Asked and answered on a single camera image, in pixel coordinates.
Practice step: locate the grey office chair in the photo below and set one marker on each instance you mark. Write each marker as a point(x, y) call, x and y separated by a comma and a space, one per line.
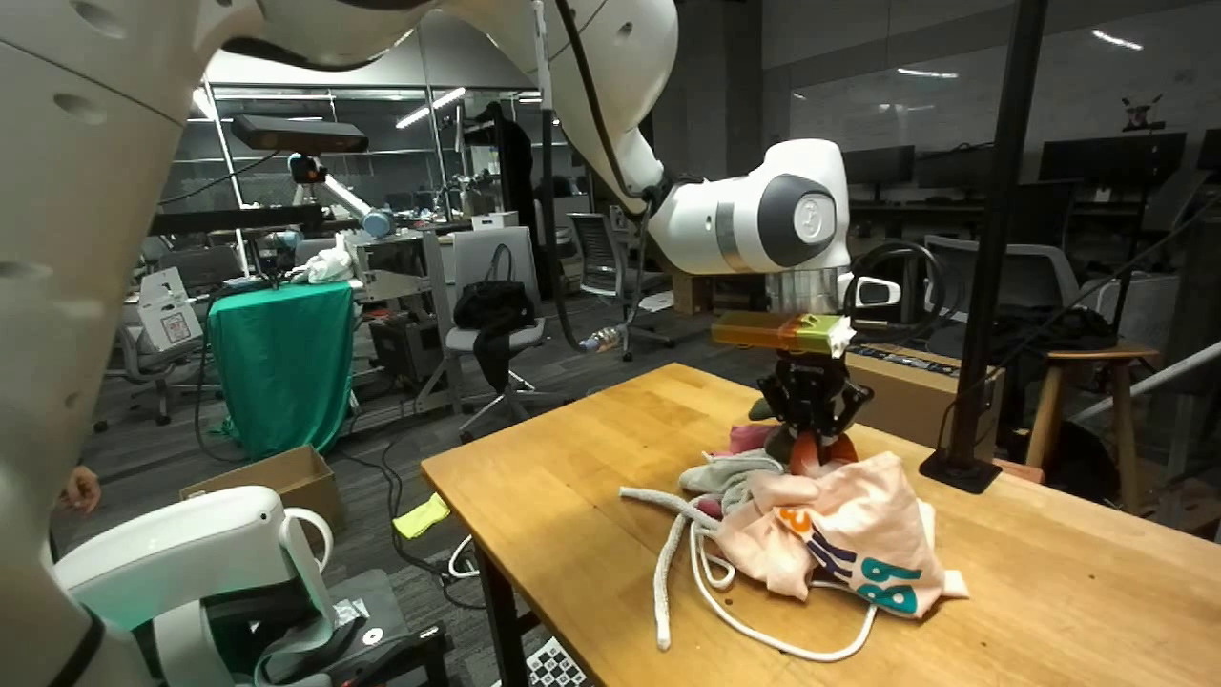
point(1032, 271)

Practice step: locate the pale printed fabric bag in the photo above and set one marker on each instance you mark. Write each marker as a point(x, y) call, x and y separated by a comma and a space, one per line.
point(850, 534)

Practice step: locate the black camera bar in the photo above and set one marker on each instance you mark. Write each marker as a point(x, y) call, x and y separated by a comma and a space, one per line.
point(298, 130)

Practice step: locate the person's bare hand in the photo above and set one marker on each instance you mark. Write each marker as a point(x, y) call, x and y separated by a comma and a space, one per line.
point(82, 490)

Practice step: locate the green cloth cover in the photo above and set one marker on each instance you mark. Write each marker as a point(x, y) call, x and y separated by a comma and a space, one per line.
point(278, 366)

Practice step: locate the wide dark monitor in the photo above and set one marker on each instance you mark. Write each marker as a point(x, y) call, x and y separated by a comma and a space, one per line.
point(1111, 158)

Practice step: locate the white towel cloth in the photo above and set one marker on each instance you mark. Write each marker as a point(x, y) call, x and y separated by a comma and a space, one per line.
point(725, 476)

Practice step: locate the black office chair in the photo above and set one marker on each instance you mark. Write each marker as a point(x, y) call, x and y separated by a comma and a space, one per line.
point(497, 324)

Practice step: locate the wooden stool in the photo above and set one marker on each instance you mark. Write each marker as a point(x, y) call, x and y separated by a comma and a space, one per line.
point(1091, 365)

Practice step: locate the black vertical stand pole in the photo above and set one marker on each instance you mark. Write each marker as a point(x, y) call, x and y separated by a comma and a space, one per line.
point(1006, 193)

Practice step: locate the large brown cardboard box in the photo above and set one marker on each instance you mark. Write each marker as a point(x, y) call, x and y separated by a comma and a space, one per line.
point(908, 387)

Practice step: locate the small open cardboard box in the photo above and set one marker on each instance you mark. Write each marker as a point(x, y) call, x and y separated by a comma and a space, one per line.
point(272, 477)

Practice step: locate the small dark monitor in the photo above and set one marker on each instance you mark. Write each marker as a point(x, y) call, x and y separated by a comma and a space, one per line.
point(884, 165)

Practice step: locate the yellow paper note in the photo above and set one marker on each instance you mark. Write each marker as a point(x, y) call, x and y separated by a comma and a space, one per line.
point(421, 515)

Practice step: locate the checkerboard calibration sheet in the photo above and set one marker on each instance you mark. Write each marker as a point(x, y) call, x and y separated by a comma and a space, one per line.
point(550, 664)

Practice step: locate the white paper sign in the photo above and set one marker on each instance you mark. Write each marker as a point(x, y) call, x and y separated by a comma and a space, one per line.
point(169, 308)

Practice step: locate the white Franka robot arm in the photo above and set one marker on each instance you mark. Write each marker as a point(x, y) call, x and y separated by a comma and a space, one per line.
point(763, 215)

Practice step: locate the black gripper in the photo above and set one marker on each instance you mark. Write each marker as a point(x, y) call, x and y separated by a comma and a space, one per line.
point(812, 387)

